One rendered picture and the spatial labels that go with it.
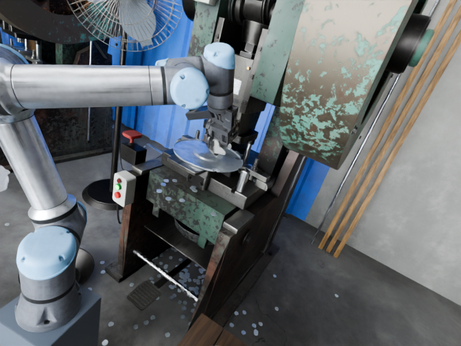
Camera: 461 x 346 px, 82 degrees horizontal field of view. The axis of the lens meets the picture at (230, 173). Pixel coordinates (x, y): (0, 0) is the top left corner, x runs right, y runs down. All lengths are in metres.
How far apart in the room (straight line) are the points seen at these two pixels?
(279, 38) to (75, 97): 0.62
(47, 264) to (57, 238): 0.07
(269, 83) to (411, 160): 1.47
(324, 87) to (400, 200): 1.73
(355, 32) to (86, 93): 0.50
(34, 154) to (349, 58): 0.72
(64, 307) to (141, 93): 0.59
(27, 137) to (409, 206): 2.19
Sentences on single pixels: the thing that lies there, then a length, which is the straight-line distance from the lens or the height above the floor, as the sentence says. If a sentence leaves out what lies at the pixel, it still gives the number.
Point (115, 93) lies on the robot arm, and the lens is 0.55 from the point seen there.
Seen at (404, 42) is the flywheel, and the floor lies 1.32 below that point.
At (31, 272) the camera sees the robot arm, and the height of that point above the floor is 0.64.
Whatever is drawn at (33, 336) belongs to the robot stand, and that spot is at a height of 0.45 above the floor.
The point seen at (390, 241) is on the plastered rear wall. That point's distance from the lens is 2.41.
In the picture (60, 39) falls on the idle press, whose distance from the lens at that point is 2.10.
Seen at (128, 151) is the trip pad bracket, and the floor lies 0.69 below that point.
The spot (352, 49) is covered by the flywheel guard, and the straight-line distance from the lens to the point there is 0.60.
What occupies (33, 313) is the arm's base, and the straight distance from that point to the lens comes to 0.88.
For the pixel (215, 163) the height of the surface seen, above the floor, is 0.78.
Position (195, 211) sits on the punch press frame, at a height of 0.59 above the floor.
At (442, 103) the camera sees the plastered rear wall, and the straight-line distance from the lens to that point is 2.16.
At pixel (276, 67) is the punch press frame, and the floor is 1.17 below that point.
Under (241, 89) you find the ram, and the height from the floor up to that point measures 1.06.
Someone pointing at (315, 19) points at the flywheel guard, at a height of 1.29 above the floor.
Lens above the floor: 1.21
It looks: 25 degrees down
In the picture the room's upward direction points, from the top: 17 degrees clockwise
